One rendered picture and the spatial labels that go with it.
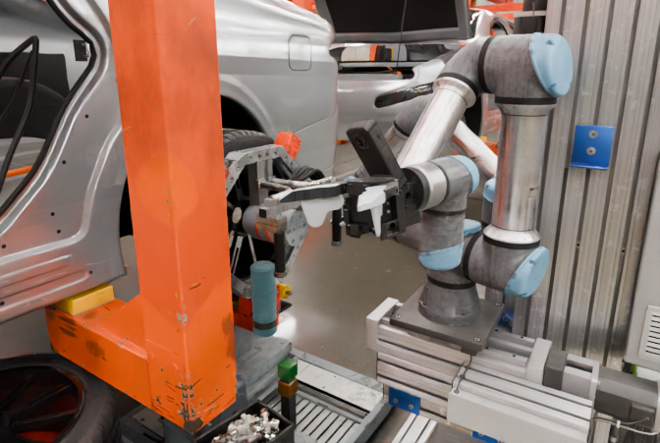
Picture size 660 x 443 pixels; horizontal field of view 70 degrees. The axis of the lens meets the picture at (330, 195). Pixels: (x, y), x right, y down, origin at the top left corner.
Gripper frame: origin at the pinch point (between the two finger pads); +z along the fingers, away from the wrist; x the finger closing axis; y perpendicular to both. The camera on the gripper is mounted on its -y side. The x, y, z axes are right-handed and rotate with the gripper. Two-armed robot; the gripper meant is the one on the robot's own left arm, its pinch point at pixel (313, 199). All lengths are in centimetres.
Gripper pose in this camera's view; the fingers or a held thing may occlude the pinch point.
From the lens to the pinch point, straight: 60.8
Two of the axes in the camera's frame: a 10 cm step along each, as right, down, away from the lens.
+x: -6.8, -0.5, 7.3
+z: -7.2, 1.8, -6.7
